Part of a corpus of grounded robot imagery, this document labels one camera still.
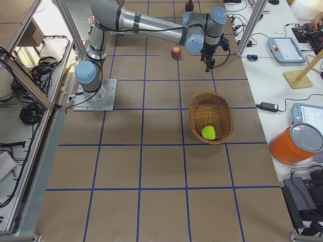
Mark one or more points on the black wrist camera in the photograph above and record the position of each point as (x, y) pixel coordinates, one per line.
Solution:
(224, 43)

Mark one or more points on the blue teach pendant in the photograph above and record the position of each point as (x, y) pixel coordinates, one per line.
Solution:
(306, 113)
(285, 50)

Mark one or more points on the red yellow apple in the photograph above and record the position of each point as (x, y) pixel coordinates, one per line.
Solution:
(176, 52)

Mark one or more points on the orange bucket with lid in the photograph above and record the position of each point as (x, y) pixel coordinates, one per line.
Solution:
(297, 143)

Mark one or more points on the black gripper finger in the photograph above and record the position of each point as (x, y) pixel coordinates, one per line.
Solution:
(209, 63)

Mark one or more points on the black power adapter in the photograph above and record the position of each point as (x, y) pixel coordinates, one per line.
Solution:
(269, 107)

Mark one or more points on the dark red apple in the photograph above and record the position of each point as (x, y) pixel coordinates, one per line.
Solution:
(189, 6)

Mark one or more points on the wooden stand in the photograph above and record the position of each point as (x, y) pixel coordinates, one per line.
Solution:
(299, 79)

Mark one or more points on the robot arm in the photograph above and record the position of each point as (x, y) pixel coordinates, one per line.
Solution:
(199, 33)

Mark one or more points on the woven wicker basket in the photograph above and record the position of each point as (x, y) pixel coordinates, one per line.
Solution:
(210, 109)

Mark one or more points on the person hand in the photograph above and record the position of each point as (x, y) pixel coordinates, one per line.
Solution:
(316, 22)

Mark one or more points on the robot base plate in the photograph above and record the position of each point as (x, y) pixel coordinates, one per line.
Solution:
(103, 100)

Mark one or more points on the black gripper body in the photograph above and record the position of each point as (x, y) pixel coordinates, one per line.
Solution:
(208, 51)

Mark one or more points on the black laptop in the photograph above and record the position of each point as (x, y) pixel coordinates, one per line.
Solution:
(303, 199)

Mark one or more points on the green apple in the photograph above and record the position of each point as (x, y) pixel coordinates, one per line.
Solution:
(208, 132)

